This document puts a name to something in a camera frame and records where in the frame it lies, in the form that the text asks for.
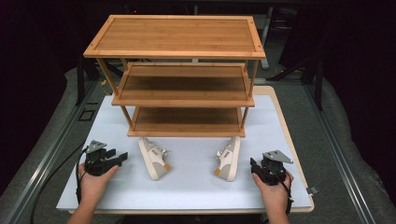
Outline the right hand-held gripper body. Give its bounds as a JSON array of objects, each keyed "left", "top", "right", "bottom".
[{"left": 261, "top": 149, "right": 294, "bottom": 187}]

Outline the beige sneaker yellow heel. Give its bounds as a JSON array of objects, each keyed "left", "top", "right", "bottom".
[
  {"left": 214, "top": 135, "right": 242, "bottom": 183},
  {"left": 137, "top": 136, "right": 172, "bottom": 181}
]

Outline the white table mat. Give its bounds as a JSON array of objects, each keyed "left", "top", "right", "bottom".
[{"left": 55, "top": 93, "right": 313, "bottom": 211}]

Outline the person's right hand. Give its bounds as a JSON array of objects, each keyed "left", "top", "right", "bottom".
[{"left": 251, "top": 172, "right": 294, "bottom": 217}]

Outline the white metal stand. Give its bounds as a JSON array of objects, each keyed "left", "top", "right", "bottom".
[{"left": 260, "top": 8, "right": 275, "bottom": 70}]

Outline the black cable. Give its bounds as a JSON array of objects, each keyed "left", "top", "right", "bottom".
[
  {"left": 30, "top": 141, "right": 87, "bottom": 224},
  {"left": 270, "top": 164, "right": 295, "bottom": 218},
  {"left": 75, "top": 146, "right": 90, "bottom": 204}
]

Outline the person's left hand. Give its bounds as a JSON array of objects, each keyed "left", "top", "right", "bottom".
[{"left": 78, "top": 162, "right": 120, "bottom": 208}]

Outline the black metal stand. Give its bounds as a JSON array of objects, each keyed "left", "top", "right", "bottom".
[
  {"left": 76, "top": 57, "right": 98, "bottom": 106},
  {"left": 270, "top": 46, "right": 325, "bottom": 110}
]

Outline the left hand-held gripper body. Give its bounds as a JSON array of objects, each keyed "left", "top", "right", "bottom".
[{"left": 83, "top": 139, "right": 110, "bottom": 177}]

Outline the three-tier bamboo shoe rack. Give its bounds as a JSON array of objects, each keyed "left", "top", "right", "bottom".
[{"left": 82, "top": 14, "right": 266, "bottom": 138}]

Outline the aluminium rail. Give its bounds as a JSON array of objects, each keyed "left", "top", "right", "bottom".
[
  {"left": 303, "top": 82, "right": 379, "bottom": 224},
  {"left": 0, "top": 81, "right": 99, "bottom": 224}
]

